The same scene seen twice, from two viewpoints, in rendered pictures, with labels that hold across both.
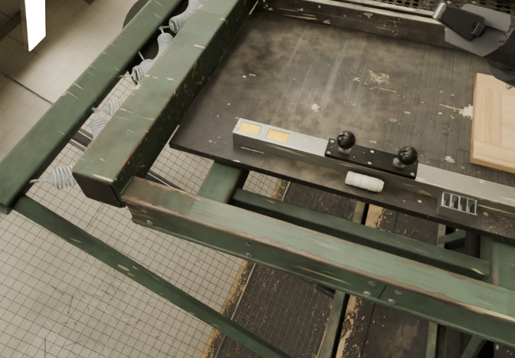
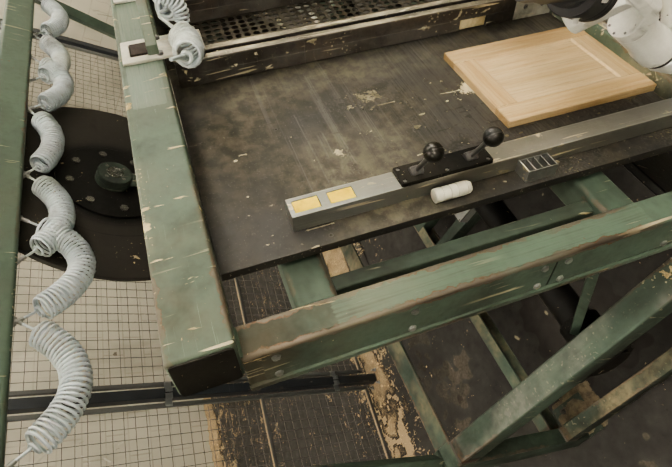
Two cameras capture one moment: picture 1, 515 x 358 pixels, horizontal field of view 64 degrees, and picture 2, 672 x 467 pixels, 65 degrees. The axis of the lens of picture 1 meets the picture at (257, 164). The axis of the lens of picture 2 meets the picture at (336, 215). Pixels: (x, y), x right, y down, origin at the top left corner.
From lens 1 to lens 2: 41 cm
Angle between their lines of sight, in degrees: 25
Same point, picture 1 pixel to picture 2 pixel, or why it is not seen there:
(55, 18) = not seen: outside the picture
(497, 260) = (591, 194)
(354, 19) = (298, 52)
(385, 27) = (334, 47)
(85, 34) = not seen: outside the picture
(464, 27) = not seen: outside the picture
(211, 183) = (304, 288)
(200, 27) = (155, 127)
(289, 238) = (453, 277)
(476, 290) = (620, 217)
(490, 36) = not seen: outside the picture
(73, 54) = not seen: outside the picture
